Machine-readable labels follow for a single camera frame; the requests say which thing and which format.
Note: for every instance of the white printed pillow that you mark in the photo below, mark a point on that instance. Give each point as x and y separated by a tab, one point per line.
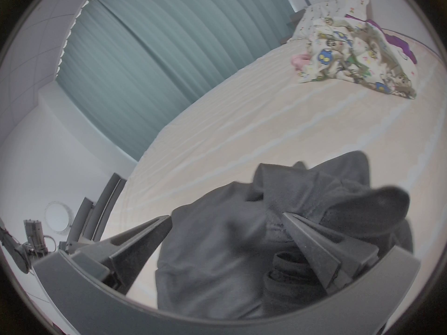
331	11

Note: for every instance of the purple garment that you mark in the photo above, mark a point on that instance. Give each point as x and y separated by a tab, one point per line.
401	45

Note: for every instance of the black chest of drawers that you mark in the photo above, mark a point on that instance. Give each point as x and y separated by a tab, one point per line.
108	204

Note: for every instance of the bed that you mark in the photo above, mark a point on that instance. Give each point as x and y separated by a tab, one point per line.
244	117

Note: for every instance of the round white mirror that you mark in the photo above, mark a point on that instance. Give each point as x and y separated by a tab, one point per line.
58	217

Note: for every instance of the black T-shirt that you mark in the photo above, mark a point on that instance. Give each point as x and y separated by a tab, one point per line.
216	250

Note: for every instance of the blue-green curtain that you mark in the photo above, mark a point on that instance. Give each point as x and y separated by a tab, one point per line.
157	47

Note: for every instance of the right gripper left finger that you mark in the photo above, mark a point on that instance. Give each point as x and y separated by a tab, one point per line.
139	250

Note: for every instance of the black table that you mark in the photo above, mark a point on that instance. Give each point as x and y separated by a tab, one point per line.
82	222

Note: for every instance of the white printed garment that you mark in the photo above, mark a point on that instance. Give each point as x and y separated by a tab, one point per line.
363	61

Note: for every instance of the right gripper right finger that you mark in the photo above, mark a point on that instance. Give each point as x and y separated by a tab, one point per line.
321	253

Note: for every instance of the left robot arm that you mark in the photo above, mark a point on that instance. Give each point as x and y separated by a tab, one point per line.
35	236

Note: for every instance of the pink garment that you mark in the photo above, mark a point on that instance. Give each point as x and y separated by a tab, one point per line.
299	62

